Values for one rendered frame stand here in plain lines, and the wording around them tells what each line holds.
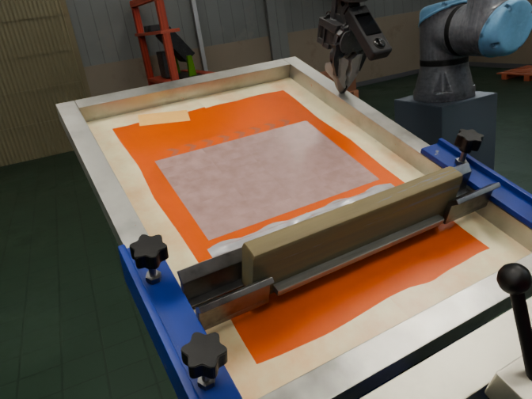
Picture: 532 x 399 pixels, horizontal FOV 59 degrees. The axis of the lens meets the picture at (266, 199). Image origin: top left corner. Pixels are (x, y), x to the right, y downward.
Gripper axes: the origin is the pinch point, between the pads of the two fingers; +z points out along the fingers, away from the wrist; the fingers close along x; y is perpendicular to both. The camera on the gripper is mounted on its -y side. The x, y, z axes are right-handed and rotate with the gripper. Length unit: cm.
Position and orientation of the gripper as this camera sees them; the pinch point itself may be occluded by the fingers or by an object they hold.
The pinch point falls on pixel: (344, 89)
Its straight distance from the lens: 107.6
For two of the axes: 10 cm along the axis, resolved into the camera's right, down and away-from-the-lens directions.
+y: -5.0, -5.5, 6.6
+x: -8.6, 2.9, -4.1
